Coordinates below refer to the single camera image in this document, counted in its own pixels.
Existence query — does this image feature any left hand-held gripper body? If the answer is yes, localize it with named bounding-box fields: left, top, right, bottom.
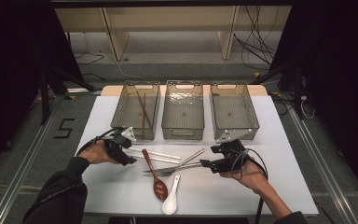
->
left=103, top=126, right=137, bottom=163

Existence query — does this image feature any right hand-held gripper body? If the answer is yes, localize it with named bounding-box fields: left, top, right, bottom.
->
left=209, top=128, right=256, bottom=175

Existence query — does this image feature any metal table knife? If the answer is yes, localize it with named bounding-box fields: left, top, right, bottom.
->
left=143, top=161, right=204, bottom=175

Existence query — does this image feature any white chopstick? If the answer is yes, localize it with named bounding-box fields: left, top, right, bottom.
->
left=133, top=154, right=181, bottom=164
left=127, top=147, right=182, bottom=161

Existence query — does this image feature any transparent grey plastic bin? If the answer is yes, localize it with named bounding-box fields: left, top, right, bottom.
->
left=161, top=79, right=205, bottom=141
left=110, top=79, right=161, bottom=141
left=209, top=81, right=260, bottom=141

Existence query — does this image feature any brown chopstick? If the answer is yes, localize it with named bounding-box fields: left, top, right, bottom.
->
left=141, top=91, right=147, bottom=130
left=135, top=90, right=154, bottom=130

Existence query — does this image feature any brown wooden spoon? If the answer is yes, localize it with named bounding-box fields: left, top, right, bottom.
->
left=141, top=148, right=169, bottom=202

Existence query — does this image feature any white ceramic spoon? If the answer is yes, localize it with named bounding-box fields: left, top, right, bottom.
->
left=161, top=174, right=182, bottom=216

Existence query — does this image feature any person's left hand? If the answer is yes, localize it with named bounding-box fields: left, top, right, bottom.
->
left=86, top=139, right=120, bottom=165

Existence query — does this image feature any person's right hand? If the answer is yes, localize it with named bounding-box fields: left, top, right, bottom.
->
left=218, top=157, right=271, bottom=195

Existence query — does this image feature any metal fork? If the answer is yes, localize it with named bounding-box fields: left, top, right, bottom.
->
left=158, top=147, right=206, bottom=178

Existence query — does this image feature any white table sheet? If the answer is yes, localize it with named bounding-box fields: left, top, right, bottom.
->
left=75, top=94, right=320, bottom=217

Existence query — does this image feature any black metal stand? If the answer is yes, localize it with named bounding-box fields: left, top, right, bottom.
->
left=38, top=63, right=98, bottom=126
left=250, top=59, right=306, bottom=120

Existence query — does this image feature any black curtain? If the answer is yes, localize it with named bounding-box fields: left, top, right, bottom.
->
left=0, top=0, right=85, bottom=181
left=269, top=0, right=358, bottom=200

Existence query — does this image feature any light wooden desk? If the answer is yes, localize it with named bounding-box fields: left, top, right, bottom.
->
left=54, top=6, right=293, bottom=62

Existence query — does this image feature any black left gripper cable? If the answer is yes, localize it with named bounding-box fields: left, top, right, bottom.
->
left=76, top=126, right=122, bottom=157

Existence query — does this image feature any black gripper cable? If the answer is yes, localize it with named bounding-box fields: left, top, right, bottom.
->
left=231, top=147, right=269, bottom=224
left=76, top=126, right=122, bottom=157

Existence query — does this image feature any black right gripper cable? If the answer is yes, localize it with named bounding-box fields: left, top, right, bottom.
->
left=231, top=147, right=269, bottom=224

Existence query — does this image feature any short aluminium rail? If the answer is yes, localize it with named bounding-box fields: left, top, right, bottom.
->
left=66, top=87, right=103, bottom=95

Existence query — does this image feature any black floor cable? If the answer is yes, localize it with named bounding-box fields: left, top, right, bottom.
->
left=74, top=51, right=105, bottom=65
left=82, top=72, right=106, bottom=82

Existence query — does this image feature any white floor cable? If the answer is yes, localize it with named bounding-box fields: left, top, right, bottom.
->
left=115, top=59, right=147, bottom=81

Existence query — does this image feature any thin white cable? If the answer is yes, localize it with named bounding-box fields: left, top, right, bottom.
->
left=299, top=94, right=316, bottom=120

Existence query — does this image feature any long aluminium floor rail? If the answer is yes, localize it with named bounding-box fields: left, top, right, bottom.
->
left=287, top=106, right=358, bottom=224
left=0, top=92, right=68, bottom=224

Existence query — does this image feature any bundle of black cables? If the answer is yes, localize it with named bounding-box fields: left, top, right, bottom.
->
left=232, top=5, right=278, bottom=72

